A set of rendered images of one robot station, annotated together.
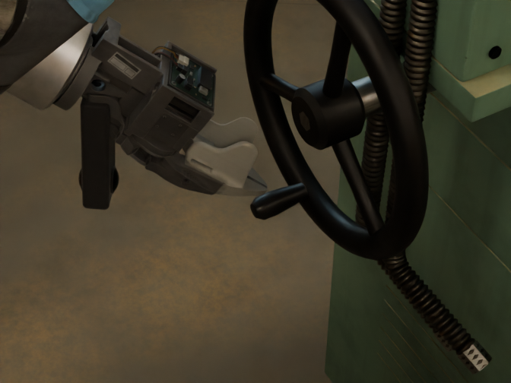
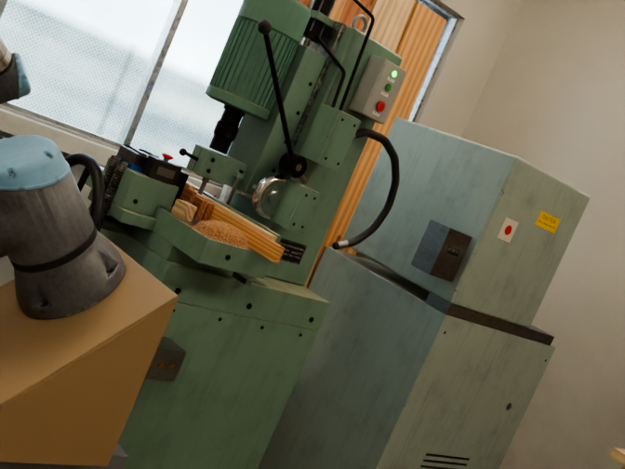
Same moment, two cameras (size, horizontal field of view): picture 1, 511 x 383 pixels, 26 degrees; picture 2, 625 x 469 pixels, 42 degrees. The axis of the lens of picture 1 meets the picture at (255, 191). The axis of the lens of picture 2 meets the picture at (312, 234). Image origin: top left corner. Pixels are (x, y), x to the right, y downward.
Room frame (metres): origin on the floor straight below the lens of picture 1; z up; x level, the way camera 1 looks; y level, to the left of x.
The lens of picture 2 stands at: (-1.22, -0.09, 1.17)
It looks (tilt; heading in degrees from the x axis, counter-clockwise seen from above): 5 degrees down; 344
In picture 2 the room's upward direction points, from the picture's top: 23 degrees clockwise
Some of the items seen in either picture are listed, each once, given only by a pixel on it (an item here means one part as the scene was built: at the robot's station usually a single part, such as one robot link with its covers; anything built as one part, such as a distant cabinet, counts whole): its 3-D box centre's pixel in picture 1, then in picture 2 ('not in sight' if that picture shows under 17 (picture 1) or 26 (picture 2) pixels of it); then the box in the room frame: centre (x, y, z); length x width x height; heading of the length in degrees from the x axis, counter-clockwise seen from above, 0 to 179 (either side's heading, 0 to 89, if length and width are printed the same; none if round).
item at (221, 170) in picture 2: not in sight; (217, 169); (0.94, -0.38, 1.03); 0.14 x 0.07 x 0.09; 120
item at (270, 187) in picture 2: not in sight; (272, 196); (0.88, -0.54, 1.02); 0.12 x 0.03 x 0.12; 120
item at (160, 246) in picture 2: not in sight; (163, 234); (0.90, -0.31, 0.82); 0.40 x 0.21 x 0.04; 30
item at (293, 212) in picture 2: not in sight; (293, 206); (0.88, -0.60, 1.02); 0.09 x 0.07 x 0.12; 30
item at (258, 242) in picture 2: not in sight; (203, 208); (0.89, -0.38, 0.92); 0.67 x 0.02 x 0.04; 30
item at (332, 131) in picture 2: not in sight; (330, 138); (0.90, -0.62, 1.23); 0.09 x 0.08 x 0.15; 120
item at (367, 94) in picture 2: not in sight; (378, 89); (0.96, -0.71, 1.40); 0.10 x 0.06 x 0.16; 120
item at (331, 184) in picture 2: not in sight; (304, 153); (1.07, -0.61, 1.16); 0.22 x 0.22 x 0.72; 30
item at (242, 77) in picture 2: not in sight; (258, 53); (0.93, -0.36, 1.35); 0.18 x 0.18 x 0.31
